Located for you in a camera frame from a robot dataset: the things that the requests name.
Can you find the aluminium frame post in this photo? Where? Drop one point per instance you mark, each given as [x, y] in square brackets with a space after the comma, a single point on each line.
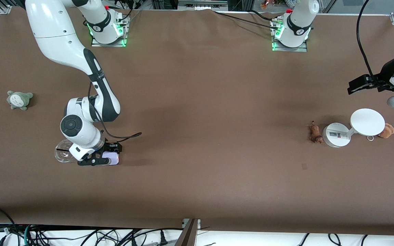
[188, 235]

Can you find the clear plastic cup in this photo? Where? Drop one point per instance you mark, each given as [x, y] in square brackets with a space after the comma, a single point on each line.
[60, 155]

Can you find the white round desk lamp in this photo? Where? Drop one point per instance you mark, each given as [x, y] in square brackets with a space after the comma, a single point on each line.
[368, 121]

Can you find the small brown lion statue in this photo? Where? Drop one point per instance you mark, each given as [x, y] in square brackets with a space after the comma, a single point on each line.
[315, 131]

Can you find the grey plush creature toy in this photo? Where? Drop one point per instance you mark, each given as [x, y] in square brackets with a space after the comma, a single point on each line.
[19, 99]

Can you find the lavender rectangular card box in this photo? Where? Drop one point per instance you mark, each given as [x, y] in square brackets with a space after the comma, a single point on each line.
[113, 159]

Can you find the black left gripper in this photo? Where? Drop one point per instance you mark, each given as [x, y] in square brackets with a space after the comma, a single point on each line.
[385, 73]

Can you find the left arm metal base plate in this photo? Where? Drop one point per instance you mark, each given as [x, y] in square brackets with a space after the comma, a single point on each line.
[299, 50]

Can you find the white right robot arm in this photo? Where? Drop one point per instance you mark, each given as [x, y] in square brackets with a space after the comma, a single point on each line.
[56, 34]

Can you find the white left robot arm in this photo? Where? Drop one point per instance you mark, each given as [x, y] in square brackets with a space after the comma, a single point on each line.
[299, 20]

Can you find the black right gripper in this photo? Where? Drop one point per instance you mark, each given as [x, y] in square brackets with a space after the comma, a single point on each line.
[109, 147]

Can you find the black power plug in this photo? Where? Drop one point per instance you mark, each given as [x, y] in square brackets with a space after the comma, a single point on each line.
[163, 239]

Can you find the brown table cover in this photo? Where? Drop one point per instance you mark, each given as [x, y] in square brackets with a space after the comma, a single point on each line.
[197, 188]

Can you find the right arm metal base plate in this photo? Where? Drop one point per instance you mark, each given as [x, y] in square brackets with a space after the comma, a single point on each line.
[115, 44]

